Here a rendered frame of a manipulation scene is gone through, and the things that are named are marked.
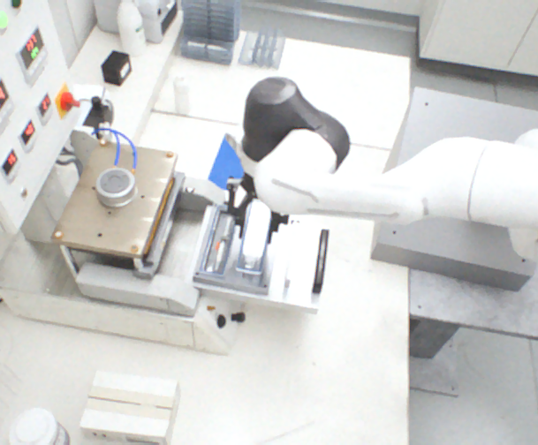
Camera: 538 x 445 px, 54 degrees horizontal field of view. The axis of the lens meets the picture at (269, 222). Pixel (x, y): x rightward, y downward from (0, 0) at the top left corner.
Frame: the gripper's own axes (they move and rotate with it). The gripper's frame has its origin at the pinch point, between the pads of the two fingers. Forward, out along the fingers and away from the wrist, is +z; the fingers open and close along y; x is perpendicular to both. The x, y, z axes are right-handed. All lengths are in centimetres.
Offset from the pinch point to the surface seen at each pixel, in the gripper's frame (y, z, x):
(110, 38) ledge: -66, 29, 88
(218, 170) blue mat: -17, 32, 40
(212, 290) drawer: -7.1, 10.3, -11.1
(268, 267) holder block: 3.9, 7.3, -4.9
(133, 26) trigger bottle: -54, 17, 81
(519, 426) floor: 107, 105, 4
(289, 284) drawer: 9.0, 8.2, -7.5
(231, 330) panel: -2.3, 28.9, -11.6
